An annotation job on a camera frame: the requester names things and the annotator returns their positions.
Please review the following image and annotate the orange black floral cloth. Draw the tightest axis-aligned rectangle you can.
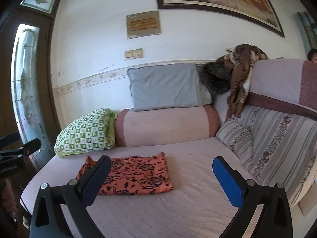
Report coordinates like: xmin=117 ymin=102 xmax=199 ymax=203
xmin=75 ymin=152 xmax=174 ymax=196

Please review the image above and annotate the person's left hand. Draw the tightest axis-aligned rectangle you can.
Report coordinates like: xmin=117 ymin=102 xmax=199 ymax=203
xmin=1 ymin=179 xmax=17 ymax=213

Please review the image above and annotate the striped floral large cushion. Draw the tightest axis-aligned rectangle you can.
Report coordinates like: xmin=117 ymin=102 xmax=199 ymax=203
xmin=231 ymin=106 xmax=316 ymax=207

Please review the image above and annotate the green white checkered pillow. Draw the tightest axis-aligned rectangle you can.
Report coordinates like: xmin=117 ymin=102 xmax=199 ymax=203
xmin=54 ymin=108 xmax=117 ymax=157

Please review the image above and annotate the striped floral small pillow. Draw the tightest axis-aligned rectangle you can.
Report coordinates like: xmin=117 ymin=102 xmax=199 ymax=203
xmin=216 ymin=119 xmax=254 ymax=170

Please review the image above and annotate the pink bolster cushion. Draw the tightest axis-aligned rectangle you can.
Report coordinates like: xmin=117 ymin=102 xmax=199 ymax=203
xmin=115 ymin=105 xmax=220 ymax=147

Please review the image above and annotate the stained glass wooden door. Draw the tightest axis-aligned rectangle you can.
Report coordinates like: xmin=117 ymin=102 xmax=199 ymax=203
xmin=1 ymin=0 xmax=61 ymax=170

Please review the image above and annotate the dark fuzzy cushion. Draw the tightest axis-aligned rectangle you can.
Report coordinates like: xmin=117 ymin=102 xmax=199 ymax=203
xmin=197 ymin=57 xmax=232 ymax=96

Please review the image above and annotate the grey pillow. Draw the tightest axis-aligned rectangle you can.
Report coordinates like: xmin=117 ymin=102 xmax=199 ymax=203
xmin=127 ymin=63 xmax=212 ymax=111

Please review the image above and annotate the brown patterned crumpled cloth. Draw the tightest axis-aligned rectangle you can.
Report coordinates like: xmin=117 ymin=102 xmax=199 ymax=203
xmin=223 ymin=44 xmax=268 ymax=117

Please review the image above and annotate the person's head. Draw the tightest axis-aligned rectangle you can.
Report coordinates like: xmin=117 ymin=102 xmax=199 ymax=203
xmin=307 ymin=48 xmax=317 ymax=63

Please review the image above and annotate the beige wall light switch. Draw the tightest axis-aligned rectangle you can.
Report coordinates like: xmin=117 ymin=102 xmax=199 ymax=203
xmin=124 ymin=48 xmax=143 ymax=60

